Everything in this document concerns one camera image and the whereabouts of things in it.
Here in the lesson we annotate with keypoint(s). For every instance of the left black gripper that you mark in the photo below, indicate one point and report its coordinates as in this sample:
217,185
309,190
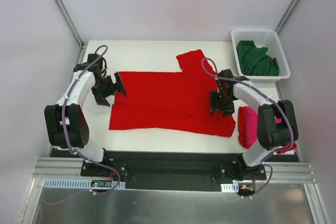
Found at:
108,91

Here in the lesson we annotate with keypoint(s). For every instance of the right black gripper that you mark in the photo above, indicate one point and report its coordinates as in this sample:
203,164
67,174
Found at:
220,103

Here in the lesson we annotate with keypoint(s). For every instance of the red t shirt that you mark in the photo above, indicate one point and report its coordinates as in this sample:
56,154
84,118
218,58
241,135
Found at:
171,100
241,131

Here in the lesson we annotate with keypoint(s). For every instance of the white plastic basket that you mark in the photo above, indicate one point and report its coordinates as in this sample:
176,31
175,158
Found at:
263,38

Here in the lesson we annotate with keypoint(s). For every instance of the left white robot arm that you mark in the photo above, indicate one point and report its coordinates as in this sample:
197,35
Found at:
66,125

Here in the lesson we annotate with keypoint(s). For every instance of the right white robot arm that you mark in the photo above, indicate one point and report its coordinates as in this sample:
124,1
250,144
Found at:
268,133

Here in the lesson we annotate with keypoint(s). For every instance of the green t shirt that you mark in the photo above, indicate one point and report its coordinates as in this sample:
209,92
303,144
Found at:
255,61

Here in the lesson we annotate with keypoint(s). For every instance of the folded red t shirt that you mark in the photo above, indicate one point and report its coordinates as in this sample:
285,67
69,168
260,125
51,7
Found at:
241,131

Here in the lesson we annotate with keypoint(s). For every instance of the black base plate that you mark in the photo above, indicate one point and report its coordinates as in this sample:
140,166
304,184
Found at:
174,171

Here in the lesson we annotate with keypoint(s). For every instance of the right white cable duct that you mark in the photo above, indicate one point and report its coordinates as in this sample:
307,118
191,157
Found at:
230,188

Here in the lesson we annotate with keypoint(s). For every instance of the white cable duct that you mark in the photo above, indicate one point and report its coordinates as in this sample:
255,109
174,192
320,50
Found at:
230,188
69,183

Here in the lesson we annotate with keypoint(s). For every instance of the left white cable duct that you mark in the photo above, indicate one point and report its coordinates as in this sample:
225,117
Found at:
69,183

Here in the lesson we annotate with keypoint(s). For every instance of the aluminium rail frame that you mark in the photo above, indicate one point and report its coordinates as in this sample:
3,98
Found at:
291,196

